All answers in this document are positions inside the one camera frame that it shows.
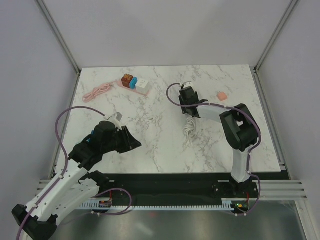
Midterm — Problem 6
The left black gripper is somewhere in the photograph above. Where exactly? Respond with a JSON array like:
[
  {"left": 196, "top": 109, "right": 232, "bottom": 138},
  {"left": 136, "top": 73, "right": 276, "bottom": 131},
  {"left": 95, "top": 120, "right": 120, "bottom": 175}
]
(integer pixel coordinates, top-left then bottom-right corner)
[{"left": 102, "top": 125, "right": 142, "bottom": 154}]

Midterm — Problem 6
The white cord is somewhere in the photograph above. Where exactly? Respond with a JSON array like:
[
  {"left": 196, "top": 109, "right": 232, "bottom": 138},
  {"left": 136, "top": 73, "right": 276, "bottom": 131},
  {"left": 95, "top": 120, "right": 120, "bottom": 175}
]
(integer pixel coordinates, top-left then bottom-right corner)
[{"left": 184, "top": 116, "right": 198, "bottom": 139}]

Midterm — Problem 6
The pink plug adapter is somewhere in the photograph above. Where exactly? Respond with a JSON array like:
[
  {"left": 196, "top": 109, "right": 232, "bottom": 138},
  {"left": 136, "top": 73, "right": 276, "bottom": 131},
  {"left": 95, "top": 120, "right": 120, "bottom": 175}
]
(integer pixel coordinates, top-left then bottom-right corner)
[{"left": 216, "top": 92, "right": 228, "bottom": 102}]

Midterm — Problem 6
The blue cube plug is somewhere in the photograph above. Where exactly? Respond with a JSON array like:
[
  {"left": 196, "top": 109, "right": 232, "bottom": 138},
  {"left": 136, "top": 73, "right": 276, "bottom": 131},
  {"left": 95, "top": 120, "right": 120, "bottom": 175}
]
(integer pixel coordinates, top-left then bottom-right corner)
[{"left": 85, "top": 130, "right": 95, "bottom": 143}]

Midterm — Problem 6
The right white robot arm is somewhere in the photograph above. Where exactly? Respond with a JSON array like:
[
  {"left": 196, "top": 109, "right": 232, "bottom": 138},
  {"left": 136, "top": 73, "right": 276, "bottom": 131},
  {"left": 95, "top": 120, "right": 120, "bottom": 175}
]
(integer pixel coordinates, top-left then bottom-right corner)
[{"left": 178, "top": 85, "right": 261, "bottom": 197}]

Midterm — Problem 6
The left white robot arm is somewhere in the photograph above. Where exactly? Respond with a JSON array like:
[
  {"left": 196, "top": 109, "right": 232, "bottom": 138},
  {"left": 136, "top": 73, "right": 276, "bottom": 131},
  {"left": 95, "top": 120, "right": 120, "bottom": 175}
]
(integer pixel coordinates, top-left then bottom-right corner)
[{"left": 12, "top": 120, "right": 142, "bottom": 240}]

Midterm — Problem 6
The white cube plug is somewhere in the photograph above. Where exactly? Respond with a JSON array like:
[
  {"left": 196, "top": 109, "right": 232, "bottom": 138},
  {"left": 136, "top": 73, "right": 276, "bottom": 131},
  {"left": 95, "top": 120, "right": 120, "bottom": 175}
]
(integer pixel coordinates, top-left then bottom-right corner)
[{"left": 135, "top": 78, "right": 151, "bottom": 95}]

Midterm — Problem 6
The light blue plug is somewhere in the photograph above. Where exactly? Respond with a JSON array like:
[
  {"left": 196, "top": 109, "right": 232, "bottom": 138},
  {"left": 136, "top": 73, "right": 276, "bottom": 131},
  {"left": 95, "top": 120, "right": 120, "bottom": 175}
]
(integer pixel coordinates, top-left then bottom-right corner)
[{"left": 129, "top": 77, "right": 138, "bottom": 90}]

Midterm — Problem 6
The brown cube plug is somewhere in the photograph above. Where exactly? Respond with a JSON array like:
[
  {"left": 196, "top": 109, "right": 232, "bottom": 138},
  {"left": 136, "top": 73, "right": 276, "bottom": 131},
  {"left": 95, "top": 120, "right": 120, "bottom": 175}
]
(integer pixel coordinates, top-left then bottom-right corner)
[{"left": 121, "top": 73, "right": 134, "bottom": 88}]

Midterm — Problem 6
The pink power strip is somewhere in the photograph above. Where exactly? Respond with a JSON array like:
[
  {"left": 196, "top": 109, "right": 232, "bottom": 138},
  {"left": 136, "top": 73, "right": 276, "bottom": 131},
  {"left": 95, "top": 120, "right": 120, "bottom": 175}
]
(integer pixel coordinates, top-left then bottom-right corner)
[{"left": 116, "top": 79, "right": 152, "bottom": 96}]

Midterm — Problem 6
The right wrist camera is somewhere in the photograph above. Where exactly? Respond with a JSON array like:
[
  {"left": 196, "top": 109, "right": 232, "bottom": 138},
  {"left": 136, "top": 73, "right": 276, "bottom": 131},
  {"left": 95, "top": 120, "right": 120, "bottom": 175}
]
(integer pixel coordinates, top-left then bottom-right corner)
[{"left": 180, "top": 81, "right": 194, "bottom": 89}]

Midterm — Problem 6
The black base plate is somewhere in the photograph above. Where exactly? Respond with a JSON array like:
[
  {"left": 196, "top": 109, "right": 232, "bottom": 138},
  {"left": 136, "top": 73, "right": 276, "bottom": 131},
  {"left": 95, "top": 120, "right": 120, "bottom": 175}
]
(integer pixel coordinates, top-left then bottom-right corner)
[{"left": 88, "top": 171, "right": 259, "bottom": 207}]

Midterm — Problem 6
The pink braided cable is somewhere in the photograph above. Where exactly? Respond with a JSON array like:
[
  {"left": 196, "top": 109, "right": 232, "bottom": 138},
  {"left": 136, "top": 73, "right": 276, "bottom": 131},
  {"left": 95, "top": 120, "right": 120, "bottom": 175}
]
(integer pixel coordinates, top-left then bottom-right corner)
[{"left": 82, "top": 81, "right": 120, "bottom": 104}]

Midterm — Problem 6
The white cable duct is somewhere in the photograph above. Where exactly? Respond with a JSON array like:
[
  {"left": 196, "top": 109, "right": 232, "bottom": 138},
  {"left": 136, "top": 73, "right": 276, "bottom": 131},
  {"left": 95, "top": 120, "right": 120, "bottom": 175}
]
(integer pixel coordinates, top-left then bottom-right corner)
[{"left": 77, "top": 199, "right": 249, "bottom": 211}]

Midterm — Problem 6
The right aluminium frame post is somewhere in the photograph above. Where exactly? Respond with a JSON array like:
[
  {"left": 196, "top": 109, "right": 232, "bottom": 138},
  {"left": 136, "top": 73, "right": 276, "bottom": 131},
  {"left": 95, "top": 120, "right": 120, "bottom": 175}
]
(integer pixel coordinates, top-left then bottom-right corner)
[{"left": 252, "top": 0, "right": 301, "bottom": 73}]

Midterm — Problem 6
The aluminium frame post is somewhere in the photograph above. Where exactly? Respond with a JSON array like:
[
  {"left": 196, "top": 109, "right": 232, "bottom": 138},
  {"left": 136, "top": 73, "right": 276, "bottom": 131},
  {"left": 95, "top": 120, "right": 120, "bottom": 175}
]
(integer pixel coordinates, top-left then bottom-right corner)
[
  {"left": 37, "top": 0, "right": 82, "bottom": 76},
  {"left": 252, "top": 0, "right": 301, "bottom": 73}
]

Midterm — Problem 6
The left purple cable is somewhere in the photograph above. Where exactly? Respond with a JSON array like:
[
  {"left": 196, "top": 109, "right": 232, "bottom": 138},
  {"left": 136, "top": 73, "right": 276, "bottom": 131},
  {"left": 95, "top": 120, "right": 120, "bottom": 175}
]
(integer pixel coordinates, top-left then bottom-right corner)
[{"left": 16, "top": 106, "right": 111, "bottom": 240}]

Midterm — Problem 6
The aluminium rail bar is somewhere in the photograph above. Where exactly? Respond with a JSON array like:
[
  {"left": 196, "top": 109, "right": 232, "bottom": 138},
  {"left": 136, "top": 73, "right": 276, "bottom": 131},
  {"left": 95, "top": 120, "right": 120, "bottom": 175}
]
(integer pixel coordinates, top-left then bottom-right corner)
[{"left": 38, "top": 175, "right": 306, "bottom": 200}]

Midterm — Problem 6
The left aluminium frame post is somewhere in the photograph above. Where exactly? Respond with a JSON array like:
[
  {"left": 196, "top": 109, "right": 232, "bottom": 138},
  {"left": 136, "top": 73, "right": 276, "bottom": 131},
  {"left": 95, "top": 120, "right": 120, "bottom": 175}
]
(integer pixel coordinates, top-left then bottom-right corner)
[{"left": 37, "top": 0, "right": 82, "bottom": 76}]

